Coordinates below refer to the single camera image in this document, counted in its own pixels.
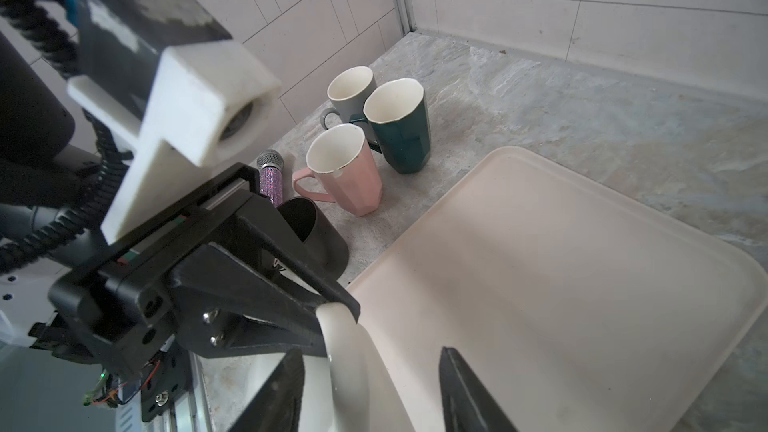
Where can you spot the grey mug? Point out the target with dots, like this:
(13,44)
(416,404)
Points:
(348,93)

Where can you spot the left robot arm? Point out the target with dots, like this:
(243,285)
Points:
(50,210)

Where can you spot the dark green mug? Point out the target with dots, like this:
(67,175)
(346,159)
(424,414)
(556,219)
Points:
(398,115)

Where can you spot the beige plastic tray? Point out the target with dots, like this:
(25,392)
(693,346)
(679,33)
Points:
(578,308)

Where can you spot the left circuit board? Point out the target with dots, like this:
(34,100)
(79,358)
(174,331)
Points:
(161,381)

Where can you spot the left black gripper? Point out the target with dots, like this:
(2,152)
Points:
(115,309)

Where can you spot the white mug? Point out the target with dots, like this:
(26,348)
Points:
(349,389)

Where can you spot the pink mug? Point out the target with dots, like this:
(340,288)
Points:
(340,169)

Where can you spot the black mug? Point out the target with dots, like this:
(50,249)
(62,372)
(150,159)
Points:
(321,239)

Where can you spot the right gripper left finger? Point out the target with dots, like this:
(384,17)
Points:
(277,405)

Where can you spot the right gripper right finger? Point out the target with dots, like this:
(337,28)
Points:
(467,405)

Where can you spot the purple glitter tube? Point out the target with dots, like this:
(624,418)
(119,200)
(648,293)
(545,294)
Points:
(270,164)

